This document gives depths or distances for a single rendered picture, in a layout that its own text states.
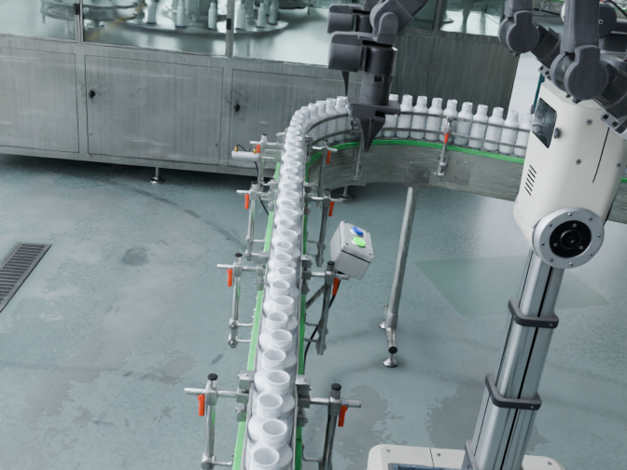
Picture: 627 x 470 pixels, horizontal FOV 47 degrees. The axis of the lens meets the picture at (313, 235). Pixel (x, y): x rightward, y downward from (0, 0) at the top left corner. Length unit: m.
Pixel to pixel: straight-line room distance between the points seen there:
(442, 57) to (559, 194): 4.96
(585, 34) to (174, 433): 2.02
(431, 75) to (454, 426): 4.16
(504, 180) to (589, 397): 1.05
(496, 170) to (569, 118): 1.33
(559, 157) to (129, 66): 3.45
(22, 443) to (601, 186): 2.10
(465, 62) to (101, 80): 3.27
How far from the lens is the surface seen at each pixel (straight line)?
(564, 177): 1.69
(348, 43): 1.38
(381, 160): 2.93
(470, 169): 2.97
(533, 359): 1.98
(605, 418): 3.33
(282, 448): 1.05
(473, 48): 6.64
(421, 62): 6.59
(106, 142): 4.90
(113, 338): 3.34
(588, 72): 1.45
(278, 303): 1.35
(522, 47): 1.88
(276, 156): 2.36
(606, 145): 1.69
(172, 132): 4.78
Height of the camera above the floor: 1.84
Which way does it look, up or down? 25 degrees down
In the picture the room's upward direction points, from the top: 6 degrees clockwise
